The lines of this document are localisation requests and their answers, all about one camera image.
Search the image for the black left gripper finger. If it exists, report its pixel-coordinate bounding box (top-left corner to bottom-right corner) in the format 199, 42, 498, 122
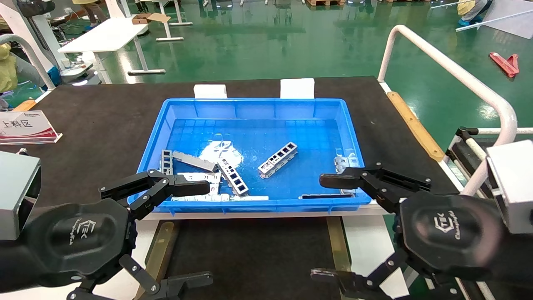
99, 169, 211, 221
67, 254, 214, 300

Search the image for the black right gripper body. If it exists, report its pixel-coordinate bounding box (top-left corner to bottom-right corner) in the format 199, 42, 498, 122
394, 194, 505, 279

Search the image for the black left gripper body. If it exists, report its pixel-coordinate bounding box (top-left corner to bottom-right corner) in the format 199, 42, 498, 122
24, 197, 137, 289

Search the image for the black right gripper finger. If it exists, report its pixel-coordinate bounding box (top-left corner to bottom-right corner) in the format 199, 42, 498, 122
319, 162, 432, 213
310, 249, 458, 300

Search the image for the grey metal ladder bracket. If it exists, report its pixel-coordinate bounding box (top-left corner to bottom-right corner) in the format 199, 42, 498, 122
161, 150, 174, 175
258, 142, 299, 179
217, 158, 250, 197

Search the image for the long thin silver part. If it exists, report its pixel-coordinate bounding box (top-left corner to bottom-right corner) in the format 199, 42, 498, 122
171, 194, 269, 202

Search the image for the dark thin metal bar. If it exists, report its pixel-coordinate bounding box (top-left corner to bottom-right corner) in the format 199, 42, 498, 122
299, 193, 355, 200

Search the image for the flat grey metal plate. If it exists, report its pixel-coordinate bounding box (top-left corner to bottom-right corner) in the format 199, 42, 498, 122
172, 151, 217, 173

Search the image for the long wooden edge strip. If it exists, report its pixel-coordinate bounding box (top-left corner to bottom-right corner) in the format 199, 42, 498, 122
386, 91, 445, 163

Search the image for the blue plastic bin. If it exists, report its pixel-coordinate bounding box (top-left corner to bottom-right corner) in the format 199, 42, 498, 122
127, 98, 372, 215

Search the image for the white paper label left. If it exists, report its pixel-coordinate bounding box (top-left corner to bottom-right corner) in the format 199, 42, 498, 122
194, 84, 228, 99

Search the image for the white paper label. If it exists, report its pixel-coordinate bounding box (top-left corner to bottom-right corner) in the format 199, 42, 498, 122
194, 84, 228, 99
280, 78, 315, 99

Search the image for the white paper label right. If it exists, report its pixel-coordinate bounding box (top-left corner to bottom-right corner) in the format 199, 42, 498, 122
280, 78, 315, 99

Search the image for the black table mat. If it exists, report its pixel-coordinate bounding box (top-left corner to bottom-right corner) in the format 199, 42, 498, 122
0, 76, 461, 212

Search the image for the white red sign placard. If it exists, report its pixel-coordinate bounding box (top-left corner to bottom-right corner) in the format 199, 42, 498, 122
0, 110, 63, 145

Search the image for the short wooden edge strip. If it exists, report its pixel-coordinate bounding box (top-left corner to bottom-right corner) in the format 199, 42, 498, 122
12, 99, 37, 112

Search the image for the white tube handrail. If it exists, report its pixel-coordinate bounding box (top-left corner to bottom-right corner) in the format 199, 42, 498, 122
377, 25, 533, 196

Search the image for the round white machine base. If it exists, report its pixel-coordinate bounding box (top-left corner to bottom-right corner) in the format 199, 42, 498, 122
60, 58, 94, 83

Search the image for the white work table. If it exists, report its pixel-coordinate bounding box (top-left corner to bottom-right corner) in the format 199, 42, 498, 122
58, 17, 166, 84

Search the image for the open cardboard box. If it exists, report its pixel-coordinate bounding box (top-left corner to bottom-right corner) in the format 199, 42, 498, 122
132, 12, 171, 25

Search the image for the red floor object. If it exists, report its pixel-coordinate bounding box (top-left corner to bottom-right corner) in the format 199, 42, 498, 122
489, 52, 520, 78

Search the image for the person in yellow clothing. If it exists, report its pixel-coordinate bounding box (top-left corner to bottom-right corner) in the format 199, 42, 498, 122
0, 42, 19, 94
457, 0, 494, 23

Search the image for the grey tube handrail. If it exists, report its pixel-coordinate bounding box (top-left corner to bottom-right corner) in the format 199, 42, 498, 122
0, 34, 55, 90

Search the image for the white machine column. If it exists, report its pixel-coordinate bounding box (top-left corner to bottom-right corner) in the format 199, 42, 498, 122
0, 0, 57, 71

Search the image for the long white pole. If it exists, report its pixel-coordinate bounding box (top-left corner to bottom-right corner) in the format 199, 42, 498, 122
455, 9, 533, 33

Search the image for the white floor board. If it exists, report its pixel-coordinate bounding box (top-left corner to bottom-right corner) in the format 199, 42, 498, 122
483, 0, 533, 39

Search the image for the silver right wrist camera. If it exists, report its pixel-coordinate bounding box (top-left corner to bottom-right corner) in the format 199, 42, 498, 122
486, 140, 533, 235

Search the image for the black frame with white roll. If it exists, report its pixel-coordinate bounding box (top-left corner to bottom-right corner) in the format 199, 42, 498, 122
445, 126, 492, 188

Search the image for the white table frame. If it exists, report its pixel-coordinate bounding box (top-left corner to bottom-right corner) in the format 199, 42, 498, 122
142, 0, 194, 42

